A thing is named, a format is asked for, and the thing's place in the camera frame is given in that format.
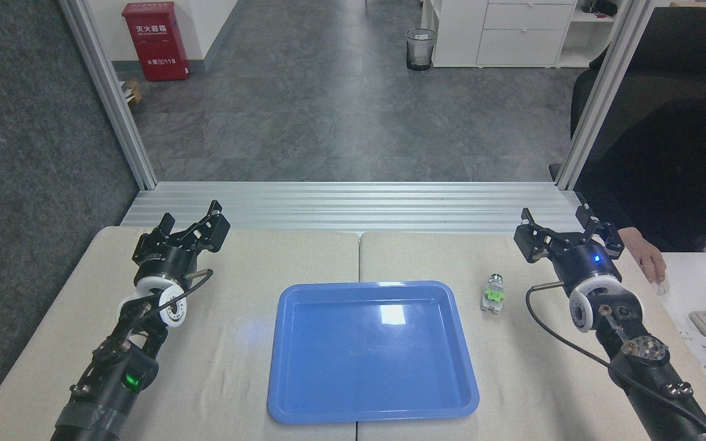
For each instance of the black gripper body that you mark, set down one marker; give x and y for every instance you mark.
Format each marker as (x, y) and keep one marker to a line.
(162, 258)
(589, 262)

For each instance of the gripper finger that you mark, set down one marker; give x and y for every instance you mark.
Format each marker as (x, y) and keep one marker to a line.
(534, 239)
(163, 226)
(209, 231)
(603, 233)

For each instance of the switch part with green clip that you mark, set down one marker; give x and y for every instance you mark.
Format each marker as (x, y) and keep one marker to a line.
(493, 297)

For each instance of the blue plastic tray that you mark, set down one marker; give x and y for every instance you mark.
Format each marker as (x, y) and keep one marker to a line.
(328, 367)

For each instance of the person's hand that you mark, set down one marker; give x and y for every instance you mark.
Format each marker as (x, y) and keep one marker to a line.
(652, 260)

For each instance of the white computer mouse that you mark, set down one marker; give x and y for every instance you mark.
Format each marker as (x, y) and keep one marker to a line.
(663, 288)

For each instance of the person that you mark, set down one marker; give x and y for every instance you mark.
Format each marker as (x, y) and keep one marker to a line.
(678, 171)

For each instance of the small cardboard piece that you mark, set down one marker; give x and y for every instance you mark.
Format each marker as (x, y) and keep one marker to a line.
(131, 92)

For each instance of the white power strip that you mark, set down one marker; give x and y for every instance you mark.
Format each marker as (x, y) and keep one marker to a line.
(705, 361)

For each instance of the red fire extinguisher box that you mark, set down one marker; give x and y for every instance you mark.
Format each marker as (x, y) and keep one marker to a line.
(155, 43)

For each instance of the black office chair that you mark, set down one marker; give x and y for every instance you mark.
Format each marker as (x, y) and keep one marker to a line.
(665, 55)

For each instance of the white drawer cabinet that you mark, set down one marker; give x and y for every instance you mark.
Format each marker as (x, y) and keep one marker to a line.
(512, 33)

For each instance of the grey mesh waste bin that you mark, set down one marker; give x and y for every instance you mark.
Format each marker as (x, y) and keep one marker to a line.
(420, 49)

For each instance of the silver aluminium post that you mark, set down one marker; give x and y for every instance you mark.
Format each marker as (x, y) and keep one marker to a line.
(604, 98)
(114, 98)

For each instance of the silver aluminium rail frame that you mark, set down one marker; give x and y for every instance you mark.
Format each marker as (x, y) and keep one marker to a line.
(353, 205)

